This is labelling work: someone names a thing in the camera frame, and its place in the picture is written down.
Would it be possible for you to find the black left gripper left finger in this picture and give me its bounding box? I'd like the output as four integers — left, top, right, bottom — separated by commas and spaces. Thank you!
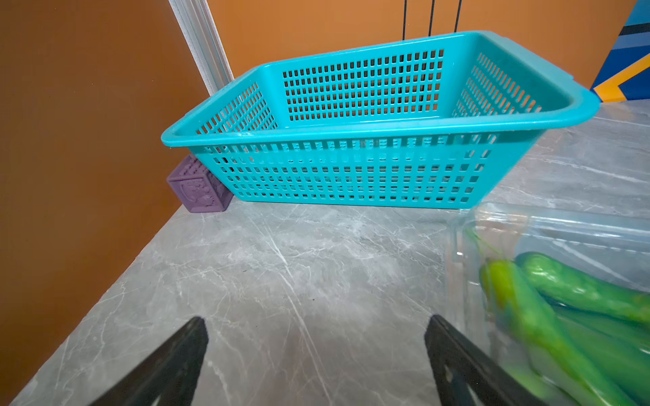
92, 316, 209, 405

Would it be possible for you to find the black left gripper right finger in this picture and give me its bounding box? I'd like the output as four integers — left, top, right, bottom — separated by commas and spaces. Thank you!
424, 314, 543, 405

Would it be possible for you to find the small green pepper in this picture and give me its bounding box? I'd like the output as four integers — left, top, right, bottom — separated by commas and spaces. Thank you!
515, 251, 649, 325
479, 260, 635, 405

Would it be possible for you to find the clear plastic pepper container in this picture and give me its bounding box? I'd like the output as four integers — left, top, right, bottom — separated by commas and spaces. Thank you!
446, 201, 650, 406

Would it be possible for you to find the teal plastic mesh basket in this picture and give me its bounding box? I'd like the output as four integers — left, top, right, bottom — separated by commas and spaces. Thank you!
161, 31, 600, 209

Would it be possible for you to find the purple embossed cube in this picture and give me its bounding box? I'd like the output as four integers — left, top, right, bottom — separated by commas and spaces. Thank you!
167, 154, 234, 213

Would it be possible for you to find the aluminium corner post left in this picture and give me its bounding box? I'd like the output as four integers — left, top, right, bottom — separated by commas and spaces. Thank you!
169, 0, 234, 96

